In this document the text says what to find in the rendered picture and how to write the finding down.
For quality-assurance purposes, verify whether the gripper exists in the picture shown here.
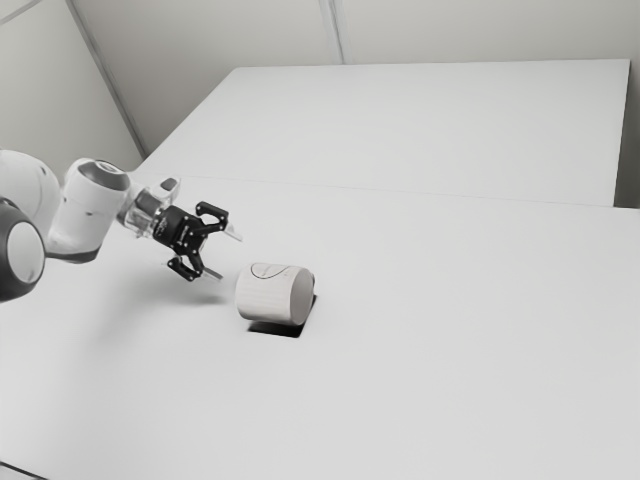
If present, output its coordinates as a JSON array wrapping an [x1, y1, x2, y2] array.
[[151, 200, 245, 284]]

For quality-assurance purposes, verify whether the white mug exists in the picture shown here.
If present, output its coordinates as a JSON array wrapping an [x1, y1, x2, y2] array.
[[233, 261, 316, 327]]

